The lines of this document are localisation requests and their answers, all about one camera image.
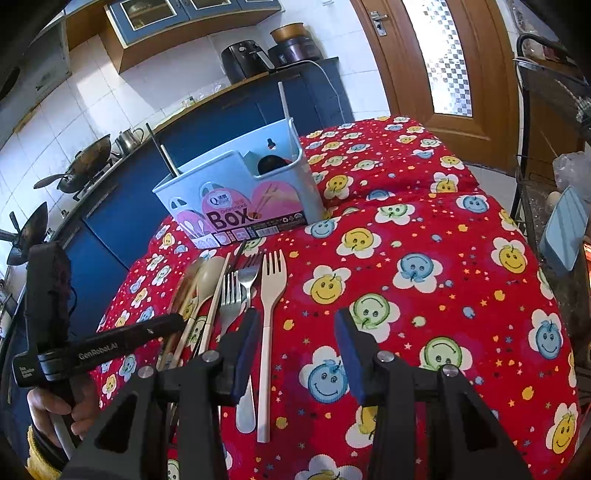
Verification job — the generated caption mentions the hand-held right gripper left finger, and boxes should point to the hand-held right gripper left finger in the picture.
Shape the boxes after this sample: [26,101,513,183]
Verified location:
[62,307,262,480]

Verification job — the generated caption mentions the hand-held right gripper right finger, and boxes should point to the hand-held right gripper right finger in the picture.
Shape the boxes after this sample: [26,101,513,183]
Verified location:
[333,307,534,480]

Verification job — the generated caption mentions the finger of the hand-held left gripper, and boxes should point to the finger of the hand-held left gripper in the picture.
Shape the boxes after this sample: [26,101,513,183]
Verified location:
[67,314,185,370]

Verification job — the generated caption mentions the cream plastic fork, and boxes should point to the cream plastic fork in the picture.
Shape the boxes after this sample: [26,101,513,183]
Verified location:
[257,249,288,444]

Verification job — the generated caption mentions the wooden chopstick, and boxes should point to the wooden chopstick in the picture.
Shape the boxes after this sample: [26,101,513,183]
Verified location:
[196,251,232,361]

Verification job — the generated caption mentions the brown wooden spoon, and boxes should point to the brown wooden spoon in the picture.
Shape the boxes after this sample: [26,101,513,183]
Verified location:
[157,258,206,370]

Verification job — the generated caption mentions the black chopstick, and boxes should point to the black chopstick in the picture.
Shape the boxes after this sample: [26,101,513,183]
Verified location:
[146,122,178,178]
[228,239,247,275]

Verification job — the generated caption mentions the light blue utensil box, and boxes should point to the light blue utensil box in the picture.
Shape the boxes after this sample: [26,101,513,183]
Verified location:
[152,117,326,250]

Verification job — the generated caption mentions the metal chopstick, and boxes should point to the metal chopstick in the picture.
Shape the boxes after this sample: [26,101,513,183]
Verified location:
[159,145,181,178]

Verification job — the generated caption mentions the black spoon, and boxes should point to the black spoon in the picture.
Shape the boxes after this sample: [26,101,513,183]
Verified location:
[256,154,289,176]

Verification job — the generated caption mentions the cream plastic knife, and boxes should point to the cream plastic knife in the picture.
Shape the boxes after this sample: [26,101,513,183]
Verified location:
[277,82,296,121]

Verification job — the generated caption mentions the person's left hand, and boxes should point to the person's left hand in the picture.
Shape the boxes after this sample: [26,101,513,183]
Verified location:
[28,383,100,455]

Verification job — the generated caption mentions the small dark wok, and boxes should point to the small dark wok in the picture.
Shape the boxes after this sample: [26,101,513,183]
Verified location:
[0,202,49,266]

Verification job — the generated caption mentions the blue kitchen base cabinets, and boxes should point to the blue kitchen base cabinets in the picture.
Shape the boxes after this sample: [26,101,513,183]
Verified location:
[0,58,354,370]

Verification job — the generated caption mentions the gas stove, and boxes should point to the gas stove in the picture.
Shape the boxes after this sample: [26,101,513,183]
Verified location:
[74,157,121,201]

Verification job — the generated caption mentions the large dark wok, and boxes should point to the large dark wok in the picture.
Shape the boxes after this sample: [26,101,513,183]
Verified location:
[33,134,114,195]

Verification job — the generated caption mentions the red smiley flower tablecloth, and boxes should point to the red smiley flower tablecloth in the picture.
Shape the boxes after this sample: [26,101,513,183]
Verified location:
[90,115,580,480]

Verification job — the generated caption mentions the metal kettle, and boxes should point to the metal kettle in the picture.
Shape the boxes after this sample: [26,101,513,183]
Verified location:
[113,128,145,155]

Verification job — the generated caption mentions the grey range hood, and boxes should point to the grey range hood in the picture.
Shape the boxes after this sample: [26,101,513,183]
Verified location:
[0,18,72,132]

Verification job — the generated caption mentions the light blue plastic lid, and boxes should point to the light blue plastic lid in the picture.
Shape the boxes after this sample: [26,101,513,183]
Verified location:
[538,185,589,278]

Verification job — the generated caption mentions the black metal rack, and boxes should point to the black metal rack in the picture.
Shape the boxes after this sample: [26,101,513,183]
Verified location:
[512,34,591,259]

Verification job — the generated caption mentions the clear plastic bag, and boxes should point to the clear plastic bag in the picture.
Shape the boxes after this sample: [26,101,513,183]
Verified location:
[551,150,591,208]

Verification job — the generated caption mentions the wooden door with glass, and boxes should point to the wooden door with glass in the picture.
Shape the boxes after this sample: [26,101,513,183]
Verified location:
[351,0,520,153]

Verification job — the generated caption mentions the black air fryer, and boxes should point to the black air fryer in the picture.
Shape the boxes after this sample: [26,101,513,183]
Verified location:
[221,41,273,84]

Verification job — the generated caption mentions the dark rice cooker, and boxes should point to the dark rice cooker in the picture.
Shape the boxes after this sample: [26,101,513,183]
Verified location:
[268,37,324,68]

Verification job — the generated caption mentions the copper pot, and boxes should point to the copper pot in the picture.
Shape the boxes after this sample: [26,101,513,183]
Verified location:
[270,22,308,44]

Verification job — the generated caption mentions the white power cable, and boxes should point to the white power cable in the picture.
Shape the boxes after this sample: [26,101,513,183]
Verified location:
[302,59,347,123]

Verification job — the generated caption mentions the wooden blue wall cabinet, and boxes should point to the wooden blue wall cabinet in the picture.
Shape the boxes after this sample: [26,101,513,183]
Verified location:
[65,0,284,75]

